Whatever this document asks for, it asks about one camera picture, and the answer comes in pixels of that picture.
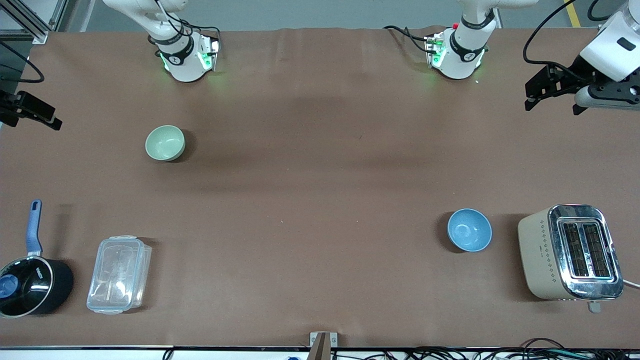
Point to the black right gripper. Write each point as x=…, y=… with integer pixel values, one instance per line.
x=9, y=111

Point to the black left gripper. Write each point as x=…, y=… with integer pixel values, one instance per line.
x=579, y=69

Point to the green bowl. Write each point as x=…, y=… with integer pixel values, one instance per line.
x=165, y=143

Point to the blue bowl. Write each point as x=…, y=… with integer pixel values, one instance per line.
x=469, y=230

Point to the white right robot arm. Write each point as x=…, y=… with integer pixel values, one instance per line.
x=182, y=65

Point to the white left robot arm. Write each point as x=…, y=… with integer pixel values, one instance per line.
x=460, y=55

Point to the base connector box green light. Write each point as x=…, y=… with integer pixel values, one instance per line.
x=434, y=50
x=210, y=52

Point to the beige chrome toaster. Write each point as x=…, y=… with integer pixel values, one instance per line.
x=570, y=252

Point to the glass lid with blue knob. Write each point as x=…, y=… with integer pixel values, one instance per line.
x=27, y=287

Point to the clear plastic food container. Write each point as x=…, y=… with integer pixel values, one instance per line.
x=119, y=275

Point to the brown table mat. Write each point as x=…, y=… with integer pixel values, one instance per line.
x=320, y=250

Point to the aluminium frame profile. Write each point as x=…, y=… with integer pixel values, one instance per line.
x=30, y=22

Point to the metal bracket with wooden piece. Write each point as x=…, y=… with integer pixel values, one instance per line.
x=322, y=342

